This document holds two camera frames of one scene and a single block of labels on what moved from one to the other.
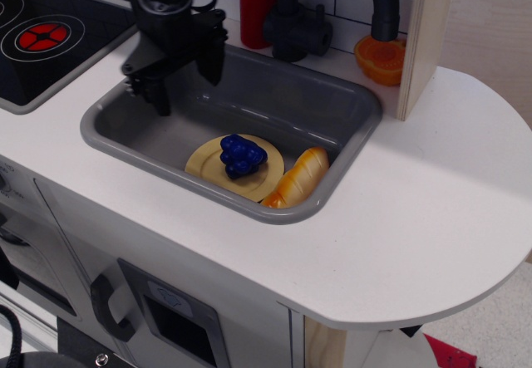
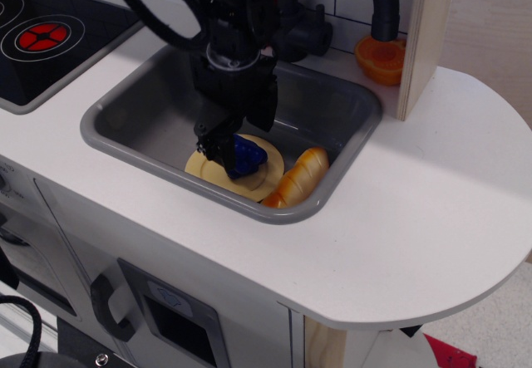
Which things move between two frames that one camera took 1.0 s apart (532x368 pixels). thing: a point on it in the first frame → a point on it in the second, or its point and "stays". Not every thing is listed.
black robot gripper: x=169 y=35 → x=243 y=83
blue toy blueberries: x=240 y=156 stays
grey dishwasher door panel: x=185 y=331 stays
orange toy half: x=381 y=61 stays
